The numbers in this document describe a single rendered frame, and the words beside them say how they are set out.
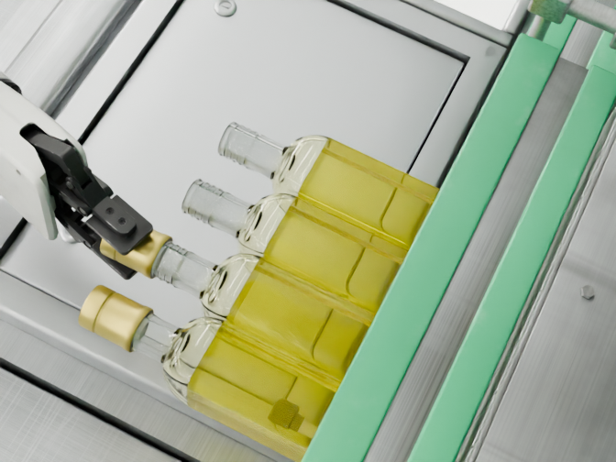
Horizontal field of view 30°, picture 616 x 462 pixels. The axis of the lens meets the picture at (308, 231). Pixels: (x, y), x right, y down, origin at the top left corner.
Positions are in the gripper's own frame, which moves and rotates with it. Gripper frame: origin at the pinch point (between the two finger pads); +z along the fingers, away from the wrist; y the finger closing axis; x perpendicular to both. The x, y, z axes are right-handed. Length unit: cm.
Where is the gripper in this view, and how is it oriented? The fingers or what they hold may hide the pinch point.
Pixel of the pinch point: (122, 238)
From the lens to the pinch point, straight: 88.0
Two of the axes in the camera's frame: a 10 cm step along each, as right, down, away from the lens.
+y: 0.9, -4.6, -8.9
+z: 7.5, 6.2, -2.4
